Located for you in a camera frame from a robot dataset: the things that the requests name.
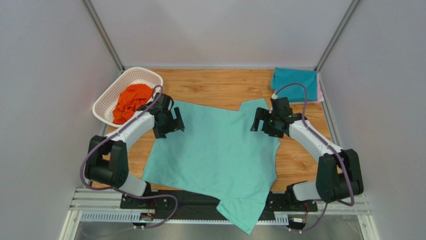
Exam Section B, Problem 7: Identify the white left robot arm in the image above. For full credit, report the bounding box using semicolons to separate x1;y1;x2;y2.
80;93;185;197

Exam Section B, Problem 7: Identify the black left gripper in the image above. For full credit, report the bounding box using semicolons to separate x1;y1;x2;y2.
154;106;185;139

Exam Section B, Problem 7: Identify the orange t shirt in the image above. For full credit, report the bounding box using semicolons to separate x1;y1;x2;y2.
112;83;153;125

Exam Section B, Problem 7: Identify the aluminium corner post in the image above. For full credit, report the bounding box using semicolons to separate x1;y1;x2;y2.
81;0;125;74
314;0;362;72

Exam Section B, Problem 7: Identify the right aluminium corner post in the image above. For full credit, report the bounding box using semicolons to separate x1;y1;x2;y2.
314;0;362;72

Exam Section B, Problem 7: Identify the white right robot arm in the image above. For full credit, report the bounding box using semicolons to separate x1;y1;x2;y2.
250;107;363;207

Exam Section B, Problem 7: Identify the black base cloth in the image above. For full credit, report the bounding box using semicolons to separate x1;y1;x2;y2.
151;190;291;221

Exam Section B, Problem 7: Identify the left aluminium corner post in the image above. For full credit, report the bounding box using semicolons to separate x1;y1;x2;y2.
81;0;125;74

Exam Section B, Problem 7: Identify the mint green t shirt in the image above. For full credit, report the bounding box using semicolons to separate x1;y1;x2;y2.
142;98;280;234

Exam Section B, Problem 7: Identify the folded teal t shirt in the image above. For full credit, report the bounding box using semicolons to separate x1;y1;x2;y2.
270;67;319;103

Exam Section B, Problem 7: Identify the white plastic laundry basket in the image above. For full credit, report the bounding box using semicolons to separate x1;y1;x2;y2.
92;67;164;128

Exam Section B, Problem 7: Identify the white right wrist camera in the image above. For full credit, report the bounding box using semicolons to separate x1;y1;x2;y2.
269;93;293;118

